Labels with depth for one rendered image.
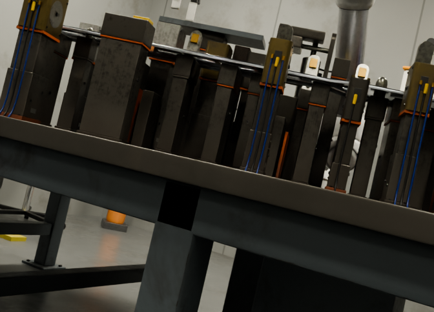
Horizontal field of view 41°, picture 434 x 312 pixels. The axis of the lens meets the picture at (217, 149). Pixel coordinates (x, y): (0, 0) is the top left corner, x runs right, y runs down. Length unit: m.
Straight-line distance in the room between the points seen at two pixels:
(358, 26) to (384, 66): 2.78
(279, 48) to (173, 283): 0.72
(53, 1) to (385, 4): 3.64
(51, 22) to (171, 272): 0.89
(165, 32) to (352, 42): 0.62
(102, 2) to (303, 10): 1.76
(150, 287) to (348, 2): 1.27
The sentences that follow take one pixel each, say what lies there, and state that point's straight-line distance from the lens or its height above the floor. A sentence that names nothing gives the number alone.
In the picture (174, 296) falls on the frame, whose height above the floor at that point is 0.48.
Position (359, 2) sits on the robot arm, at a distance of 1.98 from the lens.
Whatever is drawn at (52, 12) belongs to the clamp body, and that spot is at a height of 1.00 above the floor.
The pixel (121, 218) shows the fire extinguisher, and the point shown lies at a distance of 5.06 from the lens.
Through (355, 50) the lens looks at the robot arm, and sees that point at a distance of 2.03.
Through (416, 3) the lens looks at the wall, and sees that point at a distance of 4.89.
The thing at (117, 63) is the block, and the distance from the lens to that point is 1.55.
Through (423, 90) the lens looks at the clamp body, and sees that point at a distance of 1.44.
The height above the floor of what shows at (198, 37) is 1.09.
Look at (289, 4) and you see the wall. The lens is 5.20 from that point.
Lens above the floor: 0.69
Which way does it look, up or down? 2 degrees up
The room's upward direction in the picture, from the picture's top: 13 degrees clockwise
